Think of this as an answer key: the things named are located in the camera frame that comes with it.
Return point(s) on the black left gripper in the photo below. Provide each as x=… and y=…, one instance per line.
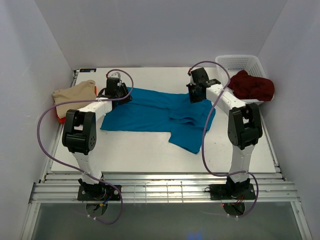
x=123, y=87

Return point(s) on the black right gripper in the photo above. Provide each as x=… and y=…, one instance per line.
x=190, y=86

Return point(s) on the blue t shirt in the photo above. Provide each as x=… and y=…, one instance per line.
x=153, y=111

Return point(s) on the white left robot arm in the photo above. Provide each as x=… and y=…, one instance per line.
x=80, y=134

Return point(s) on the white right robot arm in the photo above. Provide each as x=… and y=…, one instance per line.
x=244, y=129

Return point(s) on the beige folded t shirt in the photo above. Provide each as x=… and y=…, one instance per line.
x=72, y=96

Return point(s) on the white plastic basket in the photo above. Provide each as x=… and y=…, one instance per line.
x=235, y=63

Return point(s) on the dark red t shirt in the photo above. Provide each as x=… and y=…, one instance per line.
x=247, y=87

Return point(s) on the orange folded t shirt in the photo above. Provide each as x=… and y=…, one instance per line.
x=61, y=119

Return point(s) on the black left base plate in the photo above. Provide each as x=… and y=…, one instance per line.
x=110, y=192

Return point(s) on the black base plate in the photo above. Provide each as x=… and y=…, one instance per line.
x=222, y=192
x=110, y=192

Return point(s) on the aluminium rail frame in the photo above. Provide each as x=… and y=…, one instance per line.
x=159, y=188

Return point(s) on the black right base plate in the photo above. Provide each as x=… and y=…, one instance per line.
x=222, y=192

